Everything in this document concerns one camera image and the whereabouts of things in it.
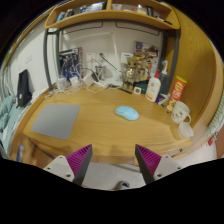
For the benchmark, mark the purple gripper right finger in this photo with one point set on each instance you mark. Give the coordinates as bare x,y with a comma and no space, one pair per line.
153,166

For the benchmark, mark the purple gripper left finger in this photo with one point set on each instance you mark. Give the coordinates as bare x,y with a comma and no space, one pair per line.
73,167

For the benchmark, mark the grey mouse pad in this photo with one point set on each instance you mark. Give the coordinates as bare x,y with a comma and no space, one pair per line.
56,120

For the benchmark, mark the translucent plastic cup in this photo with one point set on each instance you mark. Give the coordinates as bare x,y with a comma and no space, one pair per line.
184,130

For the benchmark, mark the white mug with print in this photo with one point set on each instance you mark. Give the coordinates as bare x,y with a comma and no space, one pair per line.
181,113

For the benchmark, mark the white lotion bottle red cap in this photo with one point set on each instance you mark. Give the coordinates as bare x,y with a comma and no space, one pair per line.
153,88

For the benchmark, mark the small white cube clock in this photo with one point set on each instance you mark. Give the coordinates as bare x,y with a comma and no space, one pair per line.
137,90

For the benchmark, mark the wooden groot figure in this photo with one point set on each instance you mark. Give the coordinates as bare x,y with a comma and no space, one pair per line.
128,75

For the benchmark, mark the white power adapter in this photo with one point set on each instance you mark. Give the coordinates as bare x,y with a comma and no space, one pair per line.
88,80

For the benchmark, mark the red yellow snack canister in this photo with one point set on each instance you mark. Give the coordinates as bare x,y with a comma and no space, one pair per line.
176,93

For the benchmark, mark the blue spray bottle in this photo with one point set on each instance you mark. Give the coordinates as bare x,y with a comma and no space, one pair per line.
163,76

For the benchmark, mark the white desk lamp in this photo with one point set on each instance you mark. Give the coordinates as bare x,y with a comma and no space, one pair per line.
99,54

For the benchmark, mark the teal bed blanket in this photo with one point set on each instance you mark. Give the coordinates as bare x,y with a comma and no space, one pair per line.
9,114

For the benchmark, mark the blue robot model box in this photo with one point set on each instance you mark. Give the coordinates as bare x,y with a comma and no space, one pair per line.
69,60

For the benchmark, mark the colourful model kit box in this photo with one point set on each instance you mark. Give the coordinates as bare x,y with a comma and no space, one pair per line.
147,56

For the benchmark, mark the wooden desk side panel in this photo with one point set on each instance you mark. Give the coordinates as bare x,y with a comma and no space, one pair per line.
200,65

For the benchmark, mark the wooden overhead shelf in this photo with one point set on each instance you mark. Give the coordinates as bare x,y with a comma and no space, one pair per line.
167,19

